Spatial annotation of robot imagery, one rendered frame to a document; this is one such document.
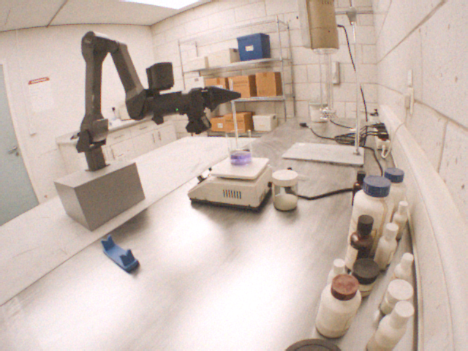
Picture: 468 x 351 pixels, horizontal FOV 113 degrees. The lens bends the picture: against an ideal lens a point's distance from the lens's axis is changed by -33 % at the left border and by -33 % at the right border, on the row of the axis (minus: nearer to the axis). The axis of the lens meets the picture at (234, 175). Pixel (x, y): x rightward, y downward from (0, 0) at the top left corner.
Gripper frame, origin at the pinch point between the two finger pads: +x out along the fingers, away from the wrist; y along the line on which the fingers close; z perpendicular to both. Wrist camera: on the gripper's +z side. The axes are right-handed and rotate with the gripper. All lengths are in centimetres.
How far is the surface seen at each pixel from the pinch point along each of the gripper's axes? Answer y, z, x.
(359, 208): 24.4, 16.8, 22.1
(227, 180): 5.4, 18.9, -1.5
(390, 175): 17.8, 14.5, 31.6
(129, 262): 27.0, 24.7, -18.7
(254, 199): 8.5, 22.5, 4.8
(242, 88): -233, 6, -6
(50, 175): -149, 65, -254
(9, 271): 35, 26, -53
